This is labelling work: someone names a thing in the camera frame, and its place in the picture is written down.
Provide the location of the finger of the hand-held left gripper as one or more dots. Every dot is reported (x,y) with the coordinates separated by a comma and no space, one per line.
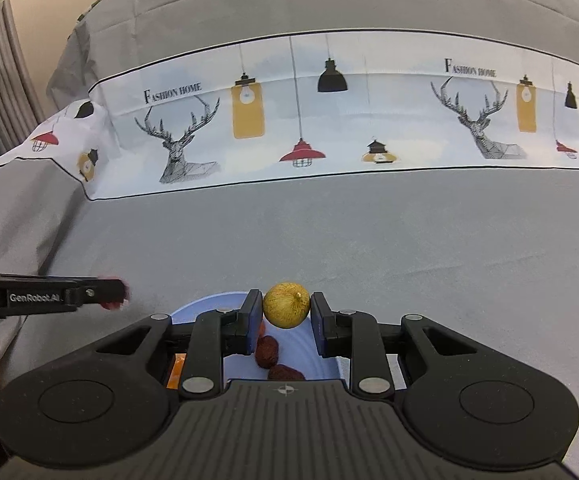
(105,289)

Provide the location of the plastic-wrapped red fruit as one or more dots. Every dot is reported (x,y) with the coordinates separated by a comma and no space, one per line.
(123,291)

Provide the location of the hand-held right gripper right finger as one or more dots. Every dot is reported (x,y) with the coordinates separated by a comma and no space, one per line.
(318,327)

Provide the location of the dried red date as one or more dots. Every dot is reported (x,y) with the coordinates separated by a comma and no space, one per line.
(268,351)
(285,373)

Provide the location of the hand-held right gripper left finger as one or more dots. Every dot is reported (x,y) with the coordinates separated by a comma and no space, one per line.
(253,322)

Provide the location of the small yellow-green fruit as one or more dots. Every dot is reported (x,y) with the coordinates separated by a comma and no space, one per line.
(286,306)

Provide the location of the light blue bowl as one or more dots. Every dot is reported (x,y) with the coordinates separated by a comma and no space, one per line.
(297,350)

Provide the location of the grey bedsheet with printed band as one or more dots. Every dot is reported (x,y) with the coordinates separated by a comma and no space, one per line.
(319,230)

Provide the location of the bare orange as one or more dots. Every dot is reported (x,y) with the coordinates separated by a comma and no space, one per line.
(175,371)

